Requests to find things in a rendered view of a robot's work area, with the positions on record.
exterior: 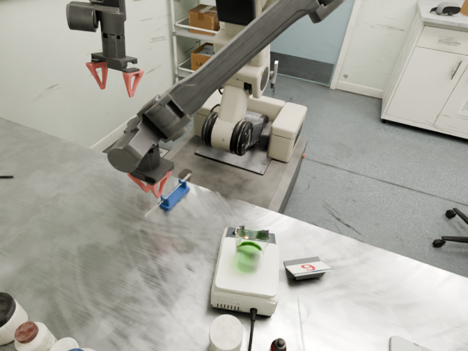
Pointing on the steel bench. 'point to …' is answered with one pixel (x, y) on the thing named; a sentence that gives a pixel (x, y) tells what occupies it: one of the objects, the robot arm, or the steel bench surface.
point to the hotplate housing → (226, 299)
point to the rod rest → (175, 196)
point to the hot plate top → (260, 278)
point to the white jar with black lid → (10, 317)
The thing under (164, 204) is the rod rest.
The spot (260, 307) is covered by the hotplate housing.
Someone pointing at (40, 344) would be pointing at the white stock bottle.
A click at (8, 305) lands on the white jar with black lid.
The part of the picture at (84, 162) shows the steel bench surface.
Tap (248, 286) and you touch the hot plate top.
